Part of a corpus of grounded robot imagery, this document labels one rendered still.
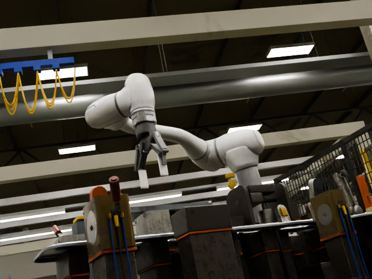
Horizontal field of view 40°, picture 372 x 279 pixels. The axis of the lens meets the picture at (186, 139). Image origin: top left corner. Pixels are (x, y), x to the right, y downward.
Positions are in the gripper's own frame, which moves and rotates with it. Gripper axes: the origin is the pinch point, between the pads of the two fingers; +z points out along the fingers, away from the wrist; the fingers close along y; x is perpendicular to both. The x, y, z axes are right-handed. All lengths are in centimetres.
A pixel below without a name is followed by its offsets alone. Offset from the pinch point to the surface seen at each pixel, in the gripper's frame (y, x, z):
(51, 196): -660, 230, -202
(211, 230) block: 51, -20, 31
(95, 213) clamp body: 48, -48, 25
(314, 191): 51, 19, 21
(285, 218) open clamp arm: 25.1, 33.4, 22.3
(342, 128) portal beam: -328, 607, -212
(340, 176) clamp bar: 28, 65, 8
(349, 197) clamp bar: 28, 66, 16
